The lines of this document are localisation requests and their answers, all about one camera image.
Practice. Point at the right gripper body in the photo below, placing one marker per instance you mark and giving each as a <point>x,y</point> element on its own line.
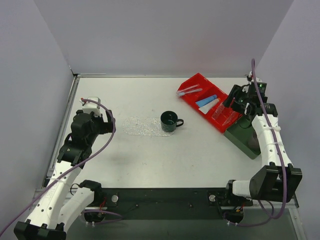
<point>235,94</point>

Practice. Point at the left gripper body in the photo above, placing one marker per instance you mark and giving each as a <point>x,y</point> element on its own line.
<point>108,124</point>

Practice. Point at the clear plastic packet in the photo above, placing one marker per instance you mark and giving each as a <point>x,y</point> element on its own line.
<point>218,111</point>

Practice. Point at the dark green mug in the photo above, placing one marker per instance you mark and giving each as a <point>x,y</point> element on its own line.
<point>170,122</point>

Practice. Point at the purple cup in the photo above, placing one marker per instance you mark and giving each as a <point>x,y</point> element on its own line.
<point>253,143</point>

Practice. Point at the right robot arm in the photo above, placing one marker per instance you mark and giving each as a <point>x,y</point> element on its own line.
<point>257,132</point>

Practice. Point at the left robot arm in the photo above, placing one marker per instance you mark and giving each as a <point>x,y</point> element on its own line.
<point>52,216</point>

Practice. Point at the clear textured plastic tray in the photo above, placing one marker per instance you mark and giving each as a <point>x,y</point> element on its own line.
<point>144,126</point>

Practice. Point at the white orange-capped toothpaste tube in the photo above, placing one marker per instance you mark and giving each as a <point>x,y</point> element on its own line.
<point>206,108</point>

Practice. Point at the blue toothpaste tube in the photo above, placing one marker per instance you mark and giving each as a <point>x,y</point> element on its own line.
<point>205,101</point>

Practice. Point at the toothbrush in clear wrapper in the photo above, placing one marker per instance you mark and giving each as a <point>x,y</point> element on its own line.
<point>189,90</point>

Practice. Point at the green bin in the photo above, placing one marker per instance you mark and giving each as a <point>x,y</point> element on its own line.
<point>238,133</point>

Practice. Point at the red divided bin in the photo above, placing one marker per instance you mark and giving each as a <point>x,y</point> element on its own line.
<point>227,117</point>

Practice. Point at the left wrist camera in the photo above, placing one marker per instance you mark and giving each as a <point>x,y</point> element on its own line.
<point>88,107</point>

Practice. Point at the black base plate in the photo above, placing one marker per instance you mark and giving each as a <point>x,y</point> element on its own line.
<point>165,204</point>

